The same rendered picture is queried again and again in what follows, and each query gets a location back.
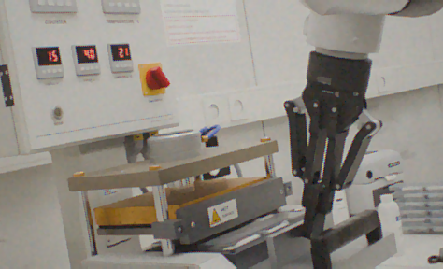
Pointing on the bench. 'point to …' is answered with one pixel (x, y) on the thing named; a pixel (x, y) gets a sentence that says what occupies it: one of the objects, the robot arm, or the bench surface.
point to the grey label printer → (374, 180)
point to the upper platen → (137, 205)
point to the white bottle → (392, 221)
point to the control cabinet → (77, 93)
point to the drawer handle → (365, 220)
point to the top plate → (173, 161)
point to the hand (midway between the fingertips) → (315, 210)
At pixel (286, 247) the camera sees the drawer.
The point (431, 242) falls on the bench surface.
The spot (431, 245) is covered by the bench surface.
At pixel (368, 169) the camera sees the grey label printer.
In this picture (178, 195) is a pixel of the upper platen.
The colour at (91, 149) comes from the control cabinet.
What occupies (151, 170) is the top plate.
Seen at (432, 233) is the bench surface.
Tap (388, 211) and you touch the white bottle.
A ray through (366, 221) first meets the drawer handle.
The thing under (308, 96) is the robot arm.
